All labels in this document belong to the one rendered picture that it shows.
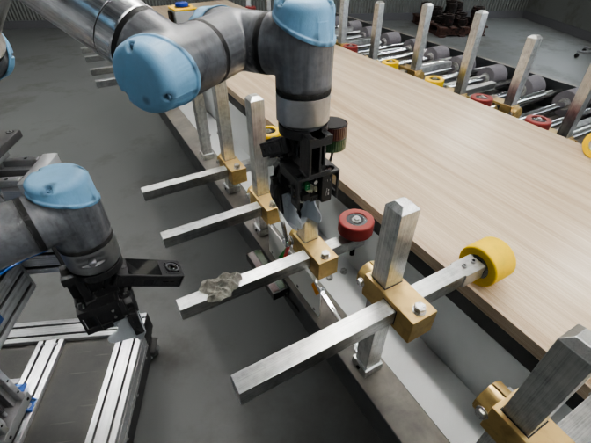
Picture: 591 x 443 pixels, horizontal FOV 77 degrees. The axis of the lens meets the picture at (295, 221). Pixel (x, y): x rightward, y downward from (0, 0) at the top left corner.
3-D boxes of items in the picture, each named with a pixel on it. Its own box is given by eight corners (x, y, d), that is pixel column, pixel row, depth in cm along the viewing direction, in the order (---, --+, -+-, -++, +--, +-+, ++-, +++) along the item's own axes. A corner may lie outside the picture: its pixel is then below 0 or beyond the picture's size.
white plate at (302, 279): (317, 318, 87) (319, 290, 81) (268, 250, 105) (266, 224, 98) (319, 316, 87) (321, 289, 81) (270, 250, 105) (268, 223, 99)
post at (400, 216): (361, 388, 80) (403, 212, 49) (352, 374, 82) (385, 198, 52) (375, 380, 81) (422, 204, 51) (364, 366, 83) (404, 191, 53)
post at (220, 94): (231, 207, 131) (212, 67, 100) (228, 202, 133) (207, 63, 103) (240, 205, 132) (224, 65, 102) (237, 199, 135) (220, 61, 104)
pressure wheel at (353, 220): (347, 270, 86) (353, 233, 79) (329, 250, 91) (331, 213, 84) (375, 258, 89) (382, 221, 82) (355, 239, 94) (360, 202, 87)
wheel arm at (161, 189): (146, 204, 109) (142, 192, 106) (143, 198, 111) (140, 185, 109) (277, 166, 126) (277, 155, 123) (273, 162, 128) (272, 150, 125)
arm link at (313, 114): (266, 87, 51) (317, 77, 54) (267, 118, 54) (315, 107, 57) (291, 105, 46) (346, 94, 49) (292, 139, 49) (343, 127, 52)
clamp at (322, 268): (317, 280, 80) (318, 265, 77) (288, 243, 89) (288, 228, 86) (339, 271, 83) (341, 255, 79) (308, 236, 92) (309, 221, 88)
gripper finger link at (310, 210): (310, 244, 64) (312, 201, 58) (294, 225, 68) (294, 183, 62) (325, 238, 65) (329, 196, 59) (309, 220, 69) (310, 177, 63)
